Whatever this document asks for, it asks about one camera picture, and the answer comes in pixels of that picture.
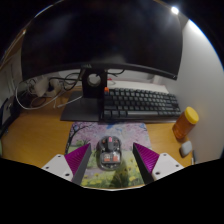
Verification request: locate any orange bottle with yellow lid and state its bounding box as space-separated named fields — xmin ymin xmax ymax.
xmin=172 ymin=106 xmax=200 ymax=140

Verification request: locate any white cable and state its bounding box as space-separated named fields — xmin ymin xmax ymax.
xmin=14 ymin=84 xmax=73 ymax=111

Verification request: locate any small grey white case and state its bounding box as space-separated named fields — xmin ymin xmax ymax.
xmin=179 ymin=140 xmax=194 ymax=158

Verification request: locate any transparent computer mouse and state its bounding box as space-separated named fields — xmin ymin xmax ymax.
xmin=95 ymin=135 xmax=122 ymax=171

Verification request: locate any white power strip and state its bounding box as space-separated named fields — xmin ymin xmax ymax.
xmin=33 ymin=77 xmax=63 ymax=98

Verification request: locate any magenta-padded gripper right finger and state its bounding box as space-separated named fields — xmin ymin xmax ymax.
xmin=131 ymin=142 xmax=185 ymax=185

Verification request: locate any black cable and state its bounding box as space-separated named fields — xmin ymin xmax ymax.
xmin=49 ymin=74 xmax=83 ymax=92

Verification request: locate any floral print mouse pad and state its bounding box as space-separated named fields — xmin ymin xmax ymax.
xmin=64 ymin=121 xmax=153 ymax=189

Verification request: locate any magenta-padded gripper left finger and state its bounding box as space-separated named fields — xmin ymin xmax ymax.
xmin=40 ymin=142 xmax=92 ymax=186

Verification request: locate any dark grey keyboard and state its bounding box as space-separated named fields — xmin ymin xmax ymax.
xmin=100 ymin=87 xmax=183 ymax=122

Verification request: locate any black computer monitor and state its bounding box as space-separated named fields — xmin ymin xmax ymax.
xmin=20 ymin=0 xmax=184 ymax=123

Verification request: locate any bright white lamp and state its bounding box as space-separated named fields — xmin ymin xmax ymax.
xmin=170 ymin=5 xmax=180 ymax=16

